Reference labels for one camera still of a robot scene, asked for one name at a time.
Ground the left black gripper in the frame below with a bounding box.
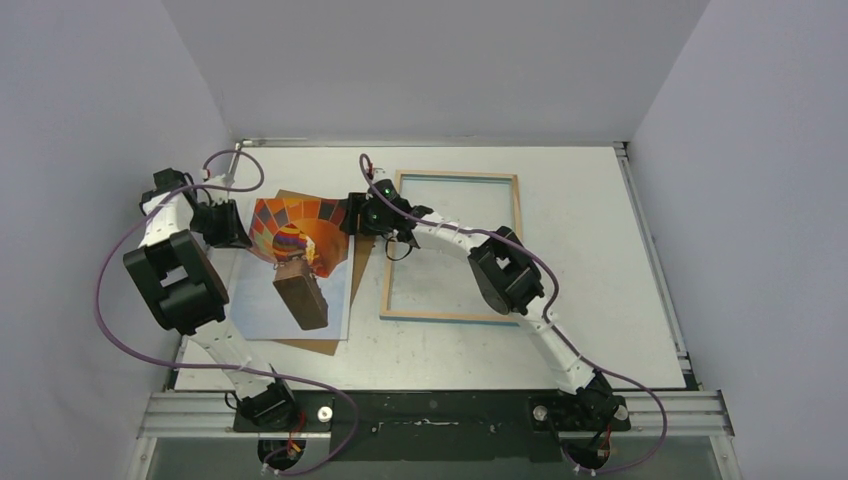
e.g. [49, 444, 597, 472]
[190, 198, 252, 249]

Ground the brown cardboard backing board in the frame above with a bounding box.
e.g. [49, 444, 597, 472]
[271, 190, 375, 333]

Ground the clear glass pane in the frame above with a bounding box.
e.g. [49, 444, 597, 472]
[389, 176, 517, 315]

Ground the hot air balloon photo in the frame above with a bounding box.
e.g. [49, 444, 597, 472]
[230, 196, 353, 341]

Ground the blue wooden picture frame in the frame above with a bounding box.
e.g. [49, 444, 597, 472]
[378, 169, 525, 326]

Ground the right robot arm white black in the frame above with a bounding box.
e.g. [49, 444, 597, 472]
[342, 178, 629, 430]

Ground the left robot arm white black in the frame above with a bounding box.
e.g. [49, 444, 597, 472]
[123, 169, 299, 431]

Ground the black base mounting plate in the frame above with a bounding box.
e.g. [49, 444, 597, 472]
[232, 388, 631, 463]

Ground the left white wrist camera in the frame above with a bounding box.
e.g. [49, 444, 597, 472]
[202, 169, 234, 190]

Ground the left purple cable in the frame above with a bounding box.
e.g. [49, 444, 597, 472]
[93, 149, 362, 478]

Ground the aluminium rail front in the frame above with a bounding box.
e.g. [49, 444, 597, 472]
[139, 390, 734, 438]

